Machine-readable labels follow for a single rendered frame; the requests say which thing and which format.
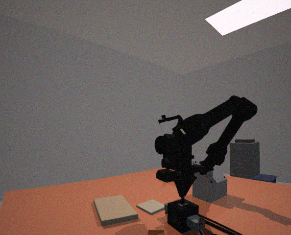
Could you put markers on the tan flat rectangular block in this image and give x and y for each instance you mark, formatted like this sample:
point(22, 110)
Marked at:
point(114, 209)

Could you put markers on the beige flat square slab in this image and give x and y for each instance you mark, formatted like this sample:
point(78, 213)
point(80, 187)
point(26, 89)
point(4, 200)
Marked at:
point(151, 206)

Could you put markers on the brown cube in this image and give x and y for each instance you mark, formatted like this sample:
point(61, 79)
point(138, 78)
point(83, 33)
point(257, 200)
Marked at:
point(156, 232)

